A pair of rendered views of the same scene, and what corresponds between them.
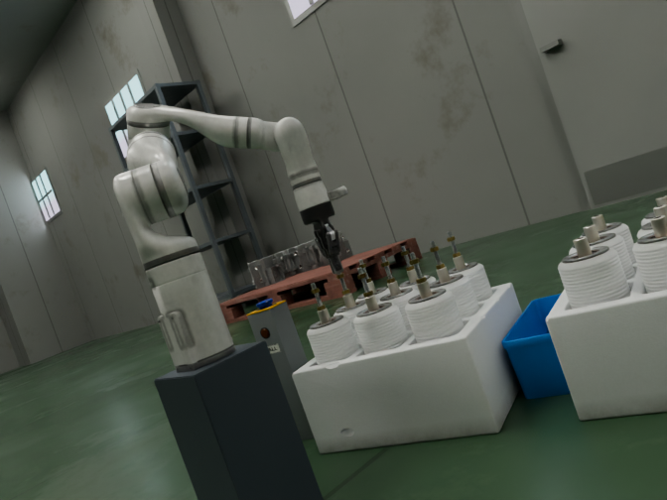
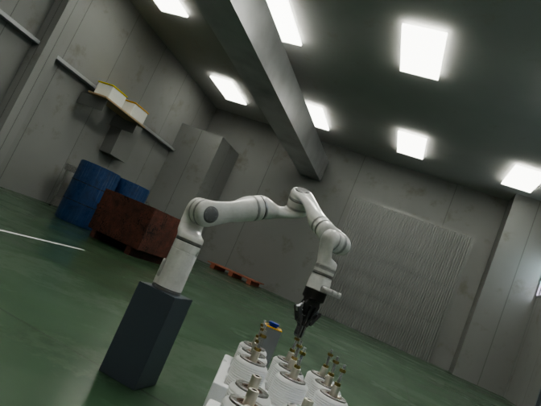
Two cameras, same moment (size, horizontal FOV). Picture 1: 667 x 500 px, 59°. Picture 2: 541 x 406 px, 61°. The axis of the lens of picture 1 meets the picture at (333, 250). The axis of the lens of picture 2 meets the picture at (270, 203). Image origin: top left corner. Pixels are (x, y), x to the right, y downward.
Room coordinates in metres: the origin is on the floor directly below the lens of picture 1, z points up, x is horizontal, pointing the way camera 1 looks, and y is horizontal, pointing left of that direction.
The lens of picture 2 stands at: (0.39, -1.23, 0.49)
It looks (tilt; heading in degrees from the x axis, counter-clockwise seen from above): 8 degrees up; 62
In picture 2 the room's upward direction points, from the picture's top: 23 degrees clockwise
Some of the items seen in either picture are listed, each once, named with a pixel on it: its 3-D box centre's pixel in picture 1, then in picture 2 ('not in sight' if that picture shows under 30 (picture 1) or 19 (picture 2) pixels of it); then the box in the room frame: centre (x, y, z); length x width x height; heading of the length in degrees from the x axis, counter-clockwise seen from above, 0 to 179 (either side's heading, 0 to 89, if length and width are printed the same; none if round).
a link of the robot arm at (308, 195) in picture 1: (318, 190); (324, 283); (1.34, -0.01, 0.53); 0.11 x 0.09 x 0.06; 106
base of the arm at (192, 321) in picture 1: (191, 311); (177, 267); (0.95, 0.25, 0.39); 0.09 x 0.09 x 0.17; 43
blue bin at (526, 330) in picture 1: (552, 340); not in sight; (1.21, -0.36, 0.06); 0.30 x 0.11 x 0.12; 148
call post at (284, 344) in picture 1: (289, 371); (255, 368); (1.35, 0.19, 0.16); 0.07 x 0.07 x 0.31; 60
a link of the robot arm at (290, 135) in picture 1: (296, 152); (328, 253); (1.32, 0.01, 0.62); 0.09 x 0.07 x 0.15; 3
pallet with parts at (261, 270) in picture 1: (311, 268); not in sight; (4.54, 0.21, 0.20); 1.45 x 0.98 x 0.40; 43
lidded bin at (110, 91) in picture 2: not in sight; (110, 94); (1.29, 8.17, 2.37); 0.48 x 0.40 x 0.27; 43
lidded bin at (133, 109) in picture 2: not in sight; (132, 111); (1.86, 8.70, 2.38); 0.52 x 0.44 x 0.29; 43
